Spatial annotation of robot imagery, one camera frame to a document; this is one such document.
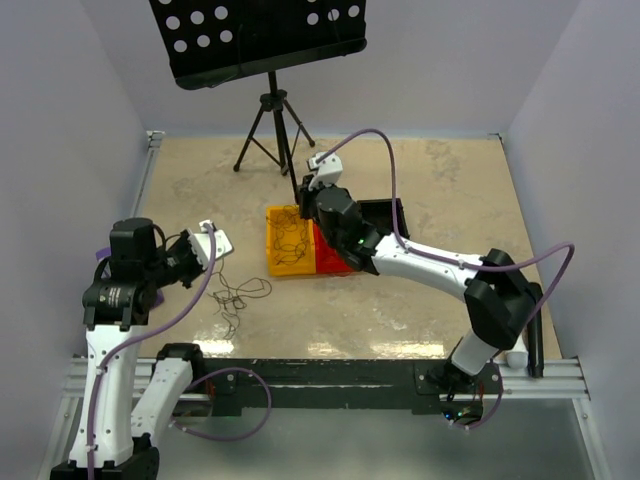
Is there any white microphone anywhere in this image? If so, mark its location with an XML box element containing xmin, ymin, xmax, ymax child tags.
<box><xmin>505</xmin><ymin>335</ymin><xmax>529</xmax><ymax>370</ymax></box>

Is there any yellow plastic bin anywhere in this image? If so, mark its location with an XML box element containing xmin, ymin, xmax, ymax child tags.
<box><xmin>266</xmin><ymin>205</ymin><xmax>316</xmax><ymax>277</ymax></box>

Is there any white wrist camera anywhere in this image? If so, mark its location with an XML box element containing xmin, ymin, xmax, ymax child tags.
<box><xmin>188</xmin><ymin>220</ymin><xmax>234</xmax><ymax>271</ymax></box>
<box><xmin>307</xmin><ymin>152</ymin><xmax>343</xmax><ymax>191</ymax></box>

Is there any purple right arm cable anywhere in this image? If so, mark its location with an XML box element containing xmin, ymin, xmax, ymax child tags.
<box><xmin>314</xmin><ymin>128</ymin><xmax>576</xmax><ymax>326</ymax></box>

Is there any purple metronome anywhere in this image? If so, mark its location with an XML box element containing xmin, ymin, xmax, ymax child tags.
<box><xmin>95</xmin><ymin>247</ymin><xmax>165</xmax><ymax>308</ymax></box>

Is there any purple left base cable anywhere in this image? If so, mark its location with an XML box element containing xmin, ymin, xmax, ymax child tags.
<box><xmin>168</xmin><ymin>368</ymin><xmax>274</xmax><ymax>442</ymax></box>

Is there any black music stand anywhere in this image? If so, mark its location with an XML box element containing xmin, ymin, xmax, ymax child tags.
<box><xmin>149</xmin><ymin>1</ymin><xmax>367</xmax><ymax>179</ymax></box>

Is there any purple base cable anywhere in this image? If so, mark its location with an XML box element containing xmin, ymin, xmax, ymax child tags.
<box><xmin>449</xmin><ymin>362</ymin><xmax>504</xmax><ymax>431</ymax></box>
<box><xmin>168</xmin><ymin>368</ymin><xmax>274</xmax><ymax>442</ymax></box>

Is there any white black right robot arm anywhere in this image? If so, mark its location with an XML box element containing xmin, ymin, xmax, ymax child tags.
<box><xmin>298</xmin><ymin>174</ymin><xmax>537</xmax><ymax>393</ymax></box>

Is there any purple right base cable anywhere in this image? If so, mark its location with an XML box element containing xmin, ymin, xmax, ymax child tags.
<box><xmin>449</xmin><ymin>362</ymin><xmax>504</xmax><ymax>431</ymax></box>

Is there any black plastic bin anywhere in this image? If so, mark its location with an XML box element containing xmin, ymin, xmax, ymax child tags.
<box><xmin>358</xmin><ymin>198</ymin><xmax>410</xmax><ymax>239</ymax></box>

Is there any black microphone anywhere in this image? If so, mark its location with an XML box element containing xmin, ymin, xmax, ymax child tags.
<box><xmin>526</xmin><ymin>309</ymin><xmax>545</xmax><ymax>379</ymax></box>

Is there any red plastic bin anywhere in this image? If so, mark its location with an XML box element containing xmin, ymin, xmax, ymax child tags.
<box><xmin>312</xmin><ymin>224</ymin><xmax>353</xmax><ymax>275</ymax></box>

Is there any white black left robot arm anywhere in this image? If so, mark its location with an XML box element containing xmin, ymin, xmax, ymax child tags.
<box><xmin>49</xmin><ymin>217</ymin><xmax>233</xmax><ymax>479</ymax></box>

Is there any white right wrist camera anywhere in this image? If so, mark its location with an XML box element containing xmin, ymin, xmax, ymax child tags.
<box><xmin>307</xmin><ymin>152</ymin><xmax>343</xmax><ymax>191</ymax></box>

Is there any aluminium front rail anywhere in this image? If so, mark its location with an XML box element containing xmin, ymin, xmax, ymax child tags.
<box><xmin>59</xmin><ymin>356</ymin><xmax>593</xmax><ymax>401</ymax></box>

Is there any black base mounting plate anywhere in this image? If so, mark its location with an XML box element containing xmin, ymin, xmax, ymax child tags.
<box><xmin>184</xmin><ymin>358</ymin><xmax>500</xmax><ymax>416</ymax></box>

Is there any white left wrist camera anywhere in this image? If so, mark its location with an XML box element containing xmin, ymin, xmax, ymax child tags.
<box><xmin>188</xmin><ymin>220</ymin><xmax>234</xmax><ymax>271</ymax></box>

